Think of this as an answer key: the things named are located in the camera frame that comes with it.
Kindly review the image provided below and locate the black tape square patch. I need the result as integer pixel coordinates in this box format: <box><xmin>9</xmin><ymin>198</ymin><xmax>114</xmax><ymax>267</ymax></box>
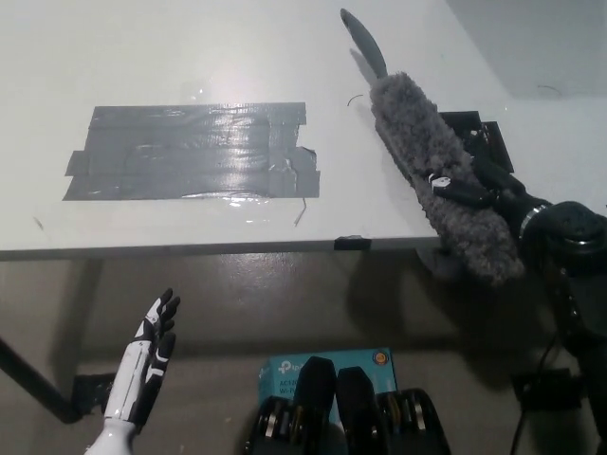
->
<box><xmin>438</xmin><ymin>111</ymin><xmax>516</xmax><ymax>174</ymax></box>

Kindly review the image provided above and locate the grey round base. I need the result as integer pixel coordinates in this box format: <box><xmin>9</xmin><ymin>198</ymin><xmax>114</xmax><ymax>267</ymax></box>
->
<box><xmin>416</xmin><ymin>248</ymin><xmax>469</xmax><ymax>281</ymax></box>

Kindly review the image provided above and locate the teal router cardboard box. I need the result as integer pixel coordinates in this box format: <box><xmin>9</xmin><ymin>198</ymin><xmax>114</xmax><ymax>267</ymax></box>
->
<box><xmin>258</xmin><ymin>348</ymin><xmax>398</xmax><ymax>423</ymax></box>

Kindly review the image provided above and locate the small black tape piece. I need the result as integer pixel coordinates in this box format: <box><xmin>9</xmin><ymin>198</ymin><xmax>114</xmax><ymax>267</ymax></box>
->
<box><xmin>334</xmin><ymin>234</ymin><xmax>372</xmax><ymax>251</ymax></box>

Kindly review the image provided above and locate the grey duct tape patch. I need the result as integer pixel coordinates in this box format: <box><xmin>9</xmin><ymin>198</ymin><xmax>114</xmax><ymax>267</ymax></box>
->
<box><xmin>61</xmin><ymin>101</ymin><xmax>322</xmax><ymax>203</ymax></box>

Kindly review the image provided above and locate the grey fluffy duster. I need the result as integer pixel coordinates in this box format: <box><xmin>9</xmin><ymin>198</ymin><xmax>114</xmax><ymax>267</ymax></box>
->
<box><xmin>339</xmin><ymin>8</ymin><xmax>526</xmax><ymax>289</ymax></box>

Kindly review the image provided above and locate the black floor tape patch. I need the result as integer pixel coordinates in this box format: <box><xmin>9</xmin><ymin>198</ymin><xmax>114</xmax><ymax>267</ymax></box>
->
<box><xmin>511</xmin><ymin>368</ymin><xmax>585</xmax><ymax>409</ymax></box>
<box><xmin>73</xmin><ymin>373</ymin><xmax>116</xmax><ymax>418</ymax></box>

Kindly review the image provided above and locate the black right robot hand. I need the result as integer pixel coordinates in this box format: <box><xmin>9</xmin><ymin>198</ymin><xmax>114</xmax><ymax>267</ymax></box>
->
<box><xmin>426</xmin><ymin>158</ymin><xmax>554</xmax><ymax>238</ymax></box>

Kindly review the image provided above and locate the black table leg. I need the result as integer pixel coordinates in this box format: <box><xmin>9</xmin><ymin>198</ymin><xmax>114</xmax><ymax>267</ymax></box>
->
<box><xmin>0</xmin><ymin>336</ymin><xmax>82</xmax><ymax>425</ymax></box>

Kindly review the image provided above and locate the black cable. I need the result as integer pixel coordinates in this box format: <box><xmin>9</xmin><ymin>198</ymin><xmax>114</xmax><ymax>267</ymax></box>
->
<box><xmin>512</xmin><ymin>329</ymin><xmax>563</xmax><ymax>455</ymax></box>

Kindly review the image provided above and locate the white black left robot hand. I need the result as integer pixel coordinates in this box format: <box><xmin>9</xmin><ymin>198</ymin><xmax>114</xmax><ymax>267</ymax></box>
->
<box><xmin>101</xmin><ymin>287</ymin><xmax>182</xmax><ymax>427</ymax></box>

